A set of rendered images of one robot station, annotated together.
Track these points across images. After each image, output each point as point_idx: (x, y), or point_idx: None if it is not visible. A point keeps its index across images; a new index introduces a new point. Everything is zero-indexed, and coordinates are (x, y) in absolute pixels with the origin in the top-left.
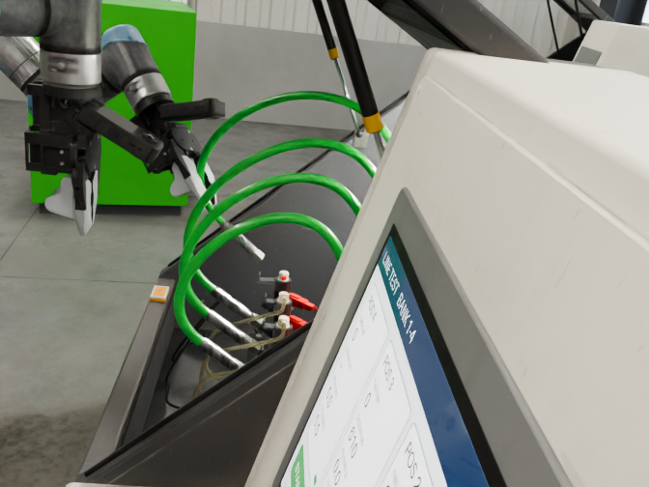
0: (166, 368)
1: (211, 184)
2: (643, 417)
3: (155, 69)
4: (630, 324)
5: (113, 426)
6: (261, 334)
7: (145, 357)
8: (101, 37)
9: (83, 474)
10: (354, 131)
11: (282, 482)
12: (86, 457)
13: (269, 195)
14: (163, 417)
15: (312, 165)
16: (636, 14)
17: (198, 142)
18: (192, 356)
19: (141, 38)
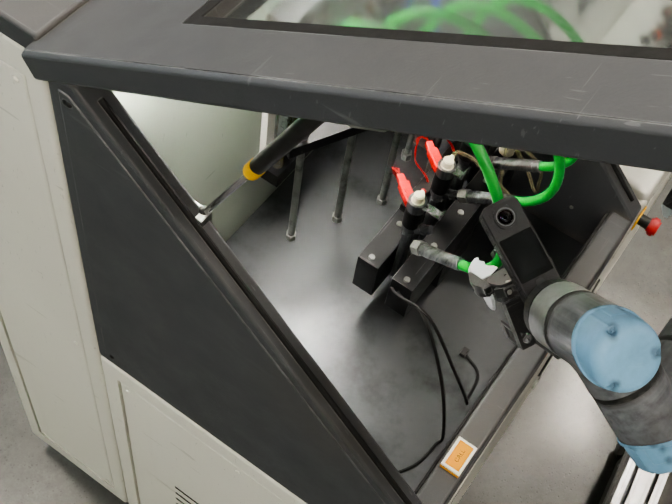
0: (451, 436)
1: (480, 261)
2: None
3: (571, 294)
4: None
5: (591, 255)
6: (402, 281)
7: (527, 337)
8: (659, 356)
9: (631, 207)
10: (207, 217)
11: None
12: (621, 233)
13: (308, 359)
14: (491, 355)
15: (260, 290)
16: None
17: (491, 281)
18: (408, 445)
19: (595, 316)
